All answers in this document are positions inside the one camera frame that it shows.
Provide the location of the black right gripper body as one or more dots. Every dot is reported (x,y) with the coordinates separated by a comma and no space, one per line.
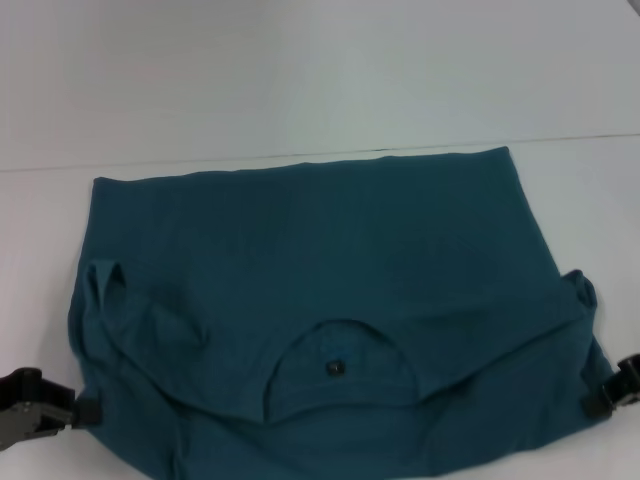
(625,392)

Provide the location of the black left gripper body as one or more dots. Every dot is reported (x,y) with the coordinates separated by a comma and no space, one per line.
(22,405)

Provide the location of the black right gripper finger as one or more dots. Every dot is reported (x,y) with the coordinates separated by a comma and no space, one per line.
(630,369)
(597,406)

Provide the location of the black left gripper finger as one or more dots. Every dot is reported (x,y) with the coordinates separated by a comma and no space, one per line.
(57,394)
(85,414)

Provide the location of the teal t-shirt with FREE print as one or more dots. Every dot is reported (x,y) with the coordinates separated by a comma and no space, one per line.
(325,250)

